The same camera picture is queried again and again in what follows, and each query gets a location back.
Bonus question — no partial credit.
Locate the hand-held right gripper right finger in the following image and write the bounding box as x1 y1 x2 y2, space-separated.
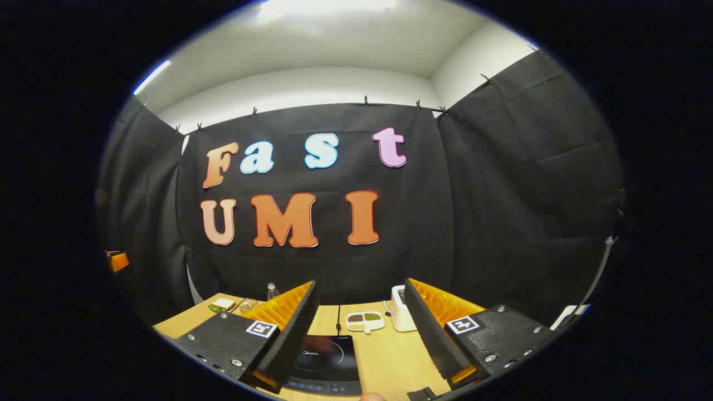
404 277 558 390

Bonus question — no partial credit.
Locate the grey metal pole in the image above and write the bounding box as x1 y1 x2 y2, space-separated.
557 236 619 330

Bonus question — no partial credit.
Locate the white toaster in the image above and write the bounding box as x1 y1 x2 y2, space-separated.
390 285 417 333

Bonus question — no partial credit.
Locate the white sheet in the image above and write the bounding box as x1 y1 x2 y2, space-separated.
550 304 591 330

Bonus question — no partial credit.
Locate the black induction cooktop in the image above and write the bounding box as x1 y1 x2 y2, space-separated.
281 334 363 397

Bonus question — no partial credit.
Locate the white divided dish of beans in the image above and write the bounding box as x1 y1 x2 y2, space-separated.
346 311 385 334

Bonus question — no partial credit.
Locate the black backdrop cloth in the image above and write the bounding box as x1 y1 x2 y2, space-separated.
96 49 624 329

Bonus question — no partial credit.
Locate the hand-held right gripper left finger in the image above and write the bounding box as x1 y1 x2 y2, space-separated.
174 280 321 394

